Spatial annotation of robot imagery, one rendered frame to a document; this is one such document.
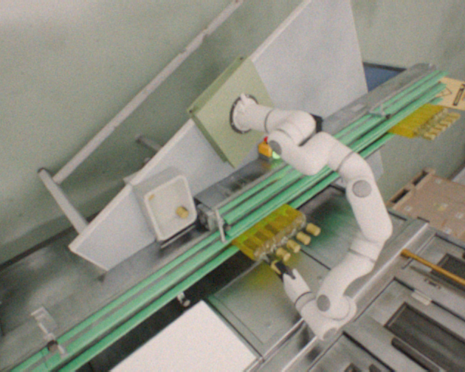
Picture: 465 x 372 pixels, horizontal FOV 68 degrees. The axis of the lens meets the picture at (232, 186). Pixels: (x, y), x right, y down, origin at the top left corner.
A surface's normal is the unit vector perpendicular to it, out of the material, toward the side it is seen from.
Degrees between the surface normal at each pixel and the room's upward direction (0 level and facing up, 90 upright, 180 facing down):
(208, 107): 4
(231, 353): 90
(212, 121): 4
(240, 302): 90
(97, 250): 0
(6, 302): 90
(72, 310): 90
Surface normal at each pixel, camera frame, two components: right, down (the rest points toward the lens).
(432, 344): -0.15, -0.80
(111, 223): 0.63, 0.38
